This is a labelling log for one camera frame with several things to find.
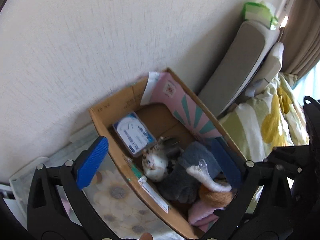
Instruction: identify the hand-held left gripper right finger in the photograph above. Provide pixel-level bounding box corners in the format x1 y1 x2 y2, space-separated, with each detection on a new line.
202 137 294 240

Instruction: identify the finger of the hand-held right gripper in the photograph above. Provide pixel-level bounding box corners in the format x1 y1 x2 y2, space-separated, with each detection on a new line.
262 144 311 178

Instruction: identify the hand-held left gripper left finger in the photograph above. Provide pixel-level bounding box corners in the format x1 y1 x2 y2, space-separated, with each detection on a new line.
26 136 118 240

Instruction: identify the orange and white plush toy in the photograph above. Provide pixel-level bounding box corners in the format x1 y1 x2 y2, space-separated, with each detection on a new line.
186 158 237 208

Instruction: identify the grey fluffy sock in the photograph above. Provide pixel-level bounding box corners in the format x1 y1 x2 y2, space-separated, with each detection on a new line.
157 141 227 203

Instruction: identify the cardboard box with pink print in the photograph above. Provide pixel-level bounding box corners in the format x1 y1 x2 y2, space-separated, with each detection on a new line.
89 67 248 239

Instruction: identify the clear box with blue label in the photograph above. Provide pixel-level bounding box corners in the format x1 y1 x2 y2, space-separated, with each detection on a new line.
112 112 157 158

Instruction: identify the floral white sock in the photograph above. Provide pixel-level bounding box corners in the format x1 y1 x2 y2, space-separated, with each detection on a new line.
141 142 169 183

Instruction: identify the yellow green floral bedding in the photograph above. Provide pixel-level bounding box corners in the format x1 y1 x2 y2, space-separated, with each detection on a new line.
219 72 311 164

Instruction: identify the small white cushion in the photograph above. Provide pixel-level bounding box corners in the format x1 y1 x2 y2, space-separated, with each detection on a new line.
246 42 285 97

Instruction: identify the large grey cushion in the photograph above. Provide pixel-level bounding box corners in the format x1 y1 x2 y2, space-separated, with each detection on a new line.
197 20 279 117

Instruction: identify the brown curtain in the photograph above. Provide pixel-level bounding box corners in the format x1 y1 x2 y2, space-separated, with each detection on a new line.
280 0 320 80

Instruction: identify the green tissue pack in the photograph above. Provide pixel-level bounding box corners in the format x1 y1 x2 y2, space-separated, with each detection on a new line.
243 1 279 28

